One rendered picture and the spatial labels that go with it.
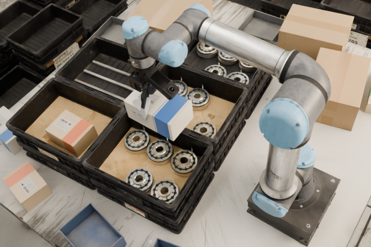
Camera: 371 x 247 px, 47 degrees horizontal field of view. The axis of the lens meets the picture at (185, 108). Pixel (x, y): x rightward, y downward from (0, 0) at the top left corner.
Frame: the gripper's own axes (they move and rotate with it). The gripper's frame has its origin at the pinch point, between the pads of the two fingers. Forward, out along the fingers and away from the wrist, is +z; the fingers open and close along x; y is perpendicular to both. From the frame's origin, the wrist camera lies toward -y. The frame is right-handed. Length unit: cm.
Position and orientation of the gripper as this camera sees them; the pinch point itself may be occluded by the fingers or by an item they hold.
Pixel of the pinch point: (158, 106)
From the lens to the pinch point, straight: 144.7
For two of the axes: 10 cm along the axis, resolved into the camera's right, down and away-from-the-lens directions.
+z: 1.0, 6.4, 7.6
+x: -5.8, 6.6, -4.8
